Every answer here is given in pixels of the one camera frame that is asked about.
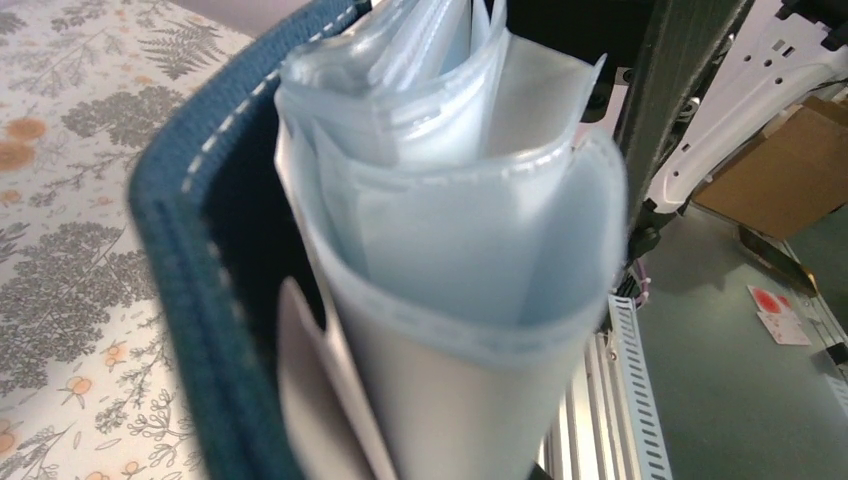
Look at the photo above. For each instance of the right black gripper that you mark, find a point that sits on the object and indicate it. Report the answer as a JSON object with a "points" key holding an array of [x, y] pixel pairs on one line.
{"points": [[669, 43]]}

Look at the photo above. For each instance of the blue leather card holder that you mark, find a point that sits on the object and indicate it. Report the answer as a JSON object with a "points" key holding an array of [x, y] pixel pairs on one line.
{"points": [[381, 243]]}

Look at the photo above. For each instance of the aluminium rail frame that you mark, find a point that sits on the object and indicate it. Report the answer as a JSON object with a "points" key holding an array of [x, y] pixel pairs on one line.
{"points": [[585, 440]]}

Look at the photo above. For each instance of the red white paper card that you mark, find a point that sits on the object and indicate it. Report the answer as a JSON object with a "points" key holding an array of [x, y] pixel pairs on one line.
{"points": [[778, 317]]}

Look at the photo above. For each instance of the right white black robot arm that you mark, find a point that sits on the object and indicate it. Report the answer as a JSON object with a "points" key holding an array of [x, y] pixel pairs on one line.
{"points": [[783, 52]]}

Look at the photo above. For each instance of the brown cardboard box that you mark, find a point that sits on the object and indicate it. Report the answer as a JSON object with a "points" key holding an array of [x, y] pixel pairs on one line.
{"points": [[786, 180]]}

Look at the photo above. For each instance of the slotted cable duct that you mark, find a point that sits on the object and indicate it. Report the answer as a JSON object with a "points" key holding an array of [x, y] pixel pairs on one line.
{"points": [[641, 421]]}

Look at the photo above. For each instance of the floral patterned table mat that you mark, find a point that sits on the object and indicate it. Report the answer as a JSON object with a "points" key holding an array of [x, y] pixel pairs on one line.
{"points": [[89, 388]]}

